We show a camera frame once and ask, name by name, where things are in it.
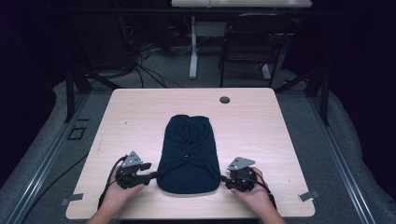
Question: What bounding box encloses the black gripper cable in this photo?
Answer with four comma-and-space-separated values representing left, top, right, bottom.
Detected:
252, 170, 277, 210
97, 154, 129, 210

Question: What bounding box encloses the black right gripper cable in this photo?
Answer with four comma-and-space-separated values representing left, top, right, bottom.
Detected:
252, 170, 277, 210

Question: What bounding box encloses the bundle of floor cables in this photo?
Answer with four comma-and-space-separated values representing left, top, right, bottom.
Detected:
118, 15, 194, 89

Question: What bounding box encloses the black folding chair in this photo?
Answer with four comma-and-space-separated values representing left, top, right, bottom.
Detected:
217, 12, 294, 89

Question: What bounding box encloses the person's left hand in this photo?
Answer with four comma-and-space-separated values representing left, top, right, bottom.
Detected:
102, 165, 146, 210

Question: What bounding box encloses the thin black floor cable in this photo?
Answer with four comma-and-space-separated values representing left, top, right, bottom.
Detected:
21, 151, 91, 224

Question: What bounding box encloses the black metal frame stand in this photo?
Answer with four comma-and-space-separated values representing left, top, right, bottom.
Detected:
46, 0, 123, 124
274, 66, 332, 127

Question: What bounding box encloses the metal floor rail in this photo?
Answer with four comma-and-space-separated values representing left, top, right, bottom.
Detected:
306, 92, 377, 224
5, 92, 92, 224

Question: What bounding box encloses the person's right hand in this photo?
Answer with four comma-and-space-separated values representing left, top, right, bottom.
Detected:
230, 166, 273, 213

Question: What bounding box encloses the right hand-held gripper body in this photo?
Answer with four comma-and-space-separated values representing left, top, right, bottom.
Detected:
224, 156, 258, 193

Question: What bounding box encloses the dark navy cloth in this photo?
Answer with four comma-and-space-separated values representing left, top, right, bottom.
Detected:
156, 114, 222, 195

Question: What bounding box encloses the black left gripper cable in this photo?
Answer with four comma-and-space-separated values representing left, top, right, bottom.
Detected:
97, 154, 129, 210

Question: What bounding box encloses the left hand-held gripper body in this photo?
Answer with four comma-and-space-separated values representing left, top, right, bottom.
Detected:
115, 150, 154, 190

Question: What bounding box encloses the grey tape strip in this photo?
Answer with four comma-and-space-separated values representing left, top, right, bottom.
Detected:
297, 189, 320, 203
59, 192, 85, 207

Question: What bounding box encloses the white desk with legs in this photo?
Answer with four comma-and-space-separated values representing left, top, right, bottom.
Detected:
170, 0, 314, 80

